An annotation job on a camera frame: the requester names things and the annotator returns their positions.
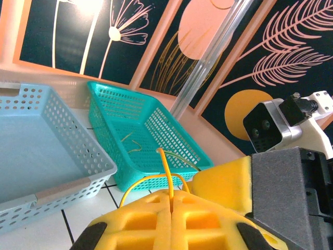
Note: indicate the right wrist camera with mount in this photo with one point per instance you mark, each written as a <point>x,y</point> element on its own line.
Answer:
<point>268,127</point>

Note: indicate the clear acrylic tube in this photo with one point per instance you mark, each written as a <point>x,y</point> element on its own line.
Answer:
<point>205,60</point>

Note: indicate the teal plastic basket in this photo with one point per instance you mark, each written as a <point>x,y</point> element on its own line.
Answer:
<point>145,161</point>

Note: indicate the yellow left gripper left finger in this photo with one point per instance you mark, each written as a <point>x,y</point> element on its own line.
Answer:
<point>140,234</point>

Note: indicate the light blue plastic basket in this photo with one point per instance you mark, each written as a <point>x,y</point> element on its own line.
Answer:
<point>39,156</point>

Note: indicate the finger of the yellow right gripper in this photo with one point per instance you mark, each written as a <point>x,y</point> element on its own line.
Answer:
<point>223,185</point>

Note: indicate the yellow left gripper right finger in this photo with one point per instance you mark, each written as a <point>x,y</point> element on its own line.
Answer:
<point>203,234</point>

